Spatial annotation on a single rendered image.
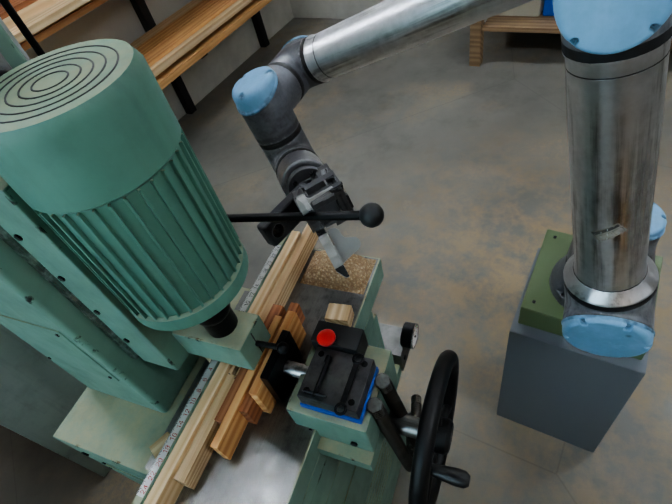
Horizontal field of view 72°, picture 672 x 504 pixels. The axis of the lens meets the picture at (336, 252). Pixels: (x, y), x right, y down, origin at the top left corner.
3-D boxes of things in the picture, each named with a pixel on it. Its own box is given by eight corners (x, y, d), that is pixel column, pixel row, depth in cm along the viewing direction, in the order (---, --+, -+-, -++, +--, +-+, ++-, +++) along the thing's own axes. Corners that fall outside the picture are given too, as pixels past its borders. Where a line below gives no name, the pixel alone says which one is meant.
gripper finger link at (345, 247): (373, 263, 75) (346, 215, 77) (341, 280, 75) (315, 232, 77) (374, 266, 78) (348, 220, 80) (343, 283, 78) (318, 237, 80)
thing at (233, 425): (230, 460, 74) (216, 448, 70) (223, 457, 75) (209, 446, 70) (290, 332, 88) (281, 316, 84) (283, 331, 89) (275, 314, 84)
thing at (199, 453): (194, 490, 72) (183, 482, 69) (184, 485, 73) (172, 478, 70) (327, 220, 106) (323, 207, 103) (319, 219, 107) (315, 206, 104)
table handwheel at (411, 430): (471, 335, 90) (452, 473, 93) (374, 316, 97) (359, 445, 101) (449, 384, 63) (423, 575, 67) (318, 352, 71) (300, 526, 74)
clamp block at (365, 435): (373, 456, 73) (365, 436, 66) (298, 432, 78) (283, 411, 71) (398, 372, 82) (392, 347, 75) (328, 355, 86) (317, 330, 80)
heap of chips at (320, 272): (363, 294, 90) (360, 283, 88) (299, 283, 96) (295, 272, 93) (376, 260, 96) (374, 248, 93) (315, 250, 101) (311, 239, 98)
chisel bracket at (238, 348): (257, 375, 78) (239, 351, 71) (190, 357, 83) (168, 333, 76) (275, 338, 82) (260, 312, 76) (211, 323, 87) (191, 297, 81)
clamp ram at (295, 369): (314, 412, 76) (301, 389, 69) (275, 400, 79) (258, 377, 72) (333, 364, 81) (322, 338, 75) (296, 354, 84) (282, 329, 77)
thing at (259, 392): (271, 414, 78) (256, 395, 72) (263, 411, 79) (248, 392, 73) (306, 333, 87) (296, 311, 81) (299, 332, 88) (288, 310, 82)
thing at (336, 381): (361, 424, 68) (355, 410, 64) (295, 405, 72) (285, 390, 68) (386, 347, 75) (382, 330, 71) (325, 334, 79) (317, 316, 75)
